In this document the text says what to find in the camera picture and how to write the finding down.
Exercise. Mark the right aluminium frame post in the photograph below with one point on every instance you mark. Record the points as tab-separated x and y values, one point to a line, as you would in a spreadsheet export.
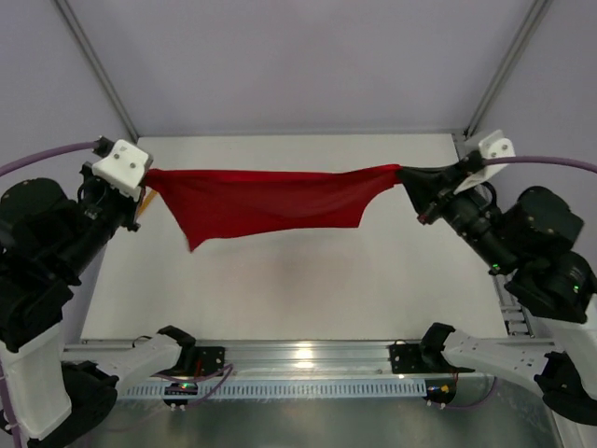
517	46

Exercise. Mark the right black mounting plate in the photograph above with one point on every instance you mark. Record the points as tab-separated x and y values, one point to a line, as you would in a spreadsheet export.
406	358

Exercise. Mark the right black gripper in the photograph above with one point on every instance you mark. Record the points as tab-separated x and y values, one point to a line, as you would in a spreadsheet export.
441	197

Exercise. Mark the orange plastic fork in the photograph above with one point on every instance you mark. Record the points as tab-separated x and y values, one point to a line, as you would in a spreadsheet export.
150	196

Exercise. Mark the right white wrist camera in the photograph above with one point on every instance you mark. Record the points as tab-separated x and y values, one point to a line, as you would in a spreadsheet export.
491	146

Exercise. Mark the red cloth napkin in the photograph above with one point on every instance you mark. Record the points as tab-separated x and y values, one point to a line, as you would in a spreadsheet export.
225	204

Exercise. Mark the left aluminium frame post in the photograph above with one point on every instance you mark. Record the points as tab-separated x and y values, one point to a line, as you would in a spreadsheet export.
75	28

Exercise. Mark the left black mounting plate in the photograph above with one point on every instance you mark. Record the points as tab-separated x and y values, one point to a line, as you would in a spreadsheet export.
210	360

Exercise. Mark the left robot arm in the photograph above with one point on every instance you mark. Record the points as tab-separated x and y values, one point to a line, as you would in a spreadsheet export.
47	241

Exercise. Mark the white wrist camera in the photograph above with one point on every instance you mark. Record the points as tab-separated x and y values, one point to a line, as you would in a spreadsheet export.
491	146
124	168

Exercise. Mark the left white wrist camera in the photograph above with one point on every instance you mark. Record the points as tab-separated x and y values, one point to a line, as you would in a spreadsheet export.
124	168

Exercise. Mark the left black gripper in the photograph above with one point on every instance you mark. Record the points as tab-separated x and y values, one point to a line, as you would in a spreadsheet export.
123	208

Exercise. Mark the white slotted cable duct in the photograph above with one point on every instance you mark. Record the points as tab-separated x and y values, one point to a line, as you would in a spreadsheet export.
392	387

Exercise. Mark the aluminium frame post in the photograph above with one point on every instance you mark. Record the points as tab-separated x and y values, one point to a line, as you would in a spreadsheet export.
75	28
517	46

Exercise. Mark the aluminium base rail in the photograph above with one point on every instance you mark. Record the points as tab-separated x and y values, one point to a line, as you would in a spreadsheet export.
295	356

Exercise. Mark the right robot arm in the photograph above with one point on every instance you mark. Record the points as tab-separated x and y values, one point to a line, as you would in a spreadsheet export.
532	245

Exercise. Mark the black mounting plate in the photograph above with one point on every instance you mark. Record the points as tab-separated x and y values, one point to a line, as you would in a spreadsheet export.
406	358
210	360

